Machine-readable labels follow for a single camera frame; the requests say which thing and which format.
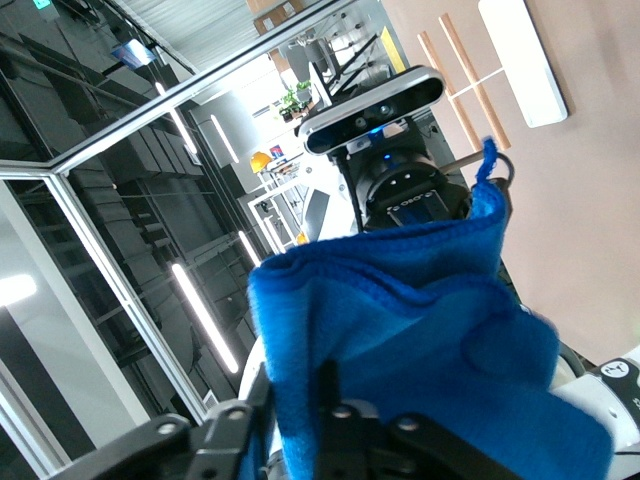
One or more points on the white rack with wooden bars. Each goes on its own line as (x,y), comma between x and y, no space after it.
(530,60)

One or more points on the aluminium cell frame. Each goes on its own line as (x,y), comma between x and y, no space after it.
(100,250)

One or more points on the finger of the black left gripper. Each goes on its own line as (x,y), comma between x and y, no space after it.
(410,202)
(461,202)

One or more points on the blue microfibre towel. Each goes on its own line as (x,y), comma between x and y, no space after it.
(415,325)

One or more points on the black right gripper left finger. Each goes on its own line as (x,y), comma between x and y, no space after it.
(210,450)

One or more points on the brown cardboard box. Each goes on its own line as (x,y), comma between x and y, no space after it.
(272,7)

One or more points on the yellow hard hat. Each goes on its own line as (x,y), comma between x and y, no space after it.
(260,162)

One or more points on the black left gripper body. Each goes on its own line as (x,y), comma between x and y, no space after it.
(400,170)

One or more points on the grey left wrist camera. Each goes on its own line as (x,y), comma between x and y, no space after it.
(375,107)

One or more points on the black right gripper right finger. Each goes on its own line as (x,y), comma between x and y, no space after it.
(380,455)

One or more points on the green potted plant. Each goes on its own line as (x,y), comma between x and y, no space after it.
(292,100)

